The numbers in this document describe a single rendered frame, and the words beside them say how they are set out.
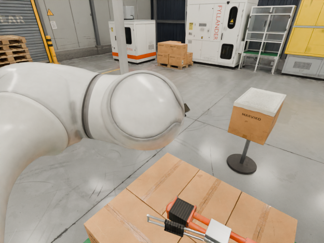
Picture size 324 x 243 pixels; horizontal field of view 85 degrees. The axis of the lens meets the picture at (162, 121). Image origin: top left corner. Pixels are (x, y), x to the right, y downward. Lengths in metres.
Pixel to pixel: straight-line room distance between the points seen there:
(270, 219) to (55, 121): 1.60
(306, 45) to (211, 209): 6.80
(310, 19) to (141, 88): 7.54
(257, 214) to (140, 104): 1.54
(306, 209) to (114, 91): 2.61
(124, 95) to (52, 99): 0.10
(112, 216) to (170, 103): 1.40
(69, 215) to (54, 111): 2.14
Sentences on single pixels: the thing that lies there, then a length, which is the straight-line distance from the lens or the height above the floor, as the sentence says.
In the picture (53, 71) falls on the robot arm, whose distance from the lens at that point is 0.29.
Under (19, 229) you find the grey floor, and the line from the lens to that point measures 2.51.
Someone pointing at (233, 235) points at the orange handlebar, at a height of 1.21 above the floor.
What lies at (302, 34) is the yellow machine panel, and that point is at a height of 1.32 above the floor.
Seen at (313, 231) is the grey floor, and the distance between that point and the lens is 2.54.
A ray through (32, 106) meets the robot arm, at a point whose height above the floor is 1.74.
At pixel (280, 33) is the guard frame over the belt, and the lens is 7.66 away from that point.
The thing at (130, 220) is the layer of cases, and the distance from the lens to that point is 1.50.
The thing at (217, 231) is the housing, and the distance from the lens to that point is 0.70.
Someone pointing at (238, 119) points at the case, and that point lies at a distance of 2.17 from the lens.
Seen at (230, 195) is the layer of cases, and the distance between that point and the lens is 1.69.
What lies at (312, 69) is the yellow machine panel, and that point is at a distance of 7.88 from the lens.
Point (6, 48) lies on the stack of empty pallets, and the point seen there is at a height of 1.05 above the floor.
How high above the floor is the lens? 1.82
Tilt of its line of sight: 31 degrees down
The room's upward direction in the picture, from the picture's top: straight up
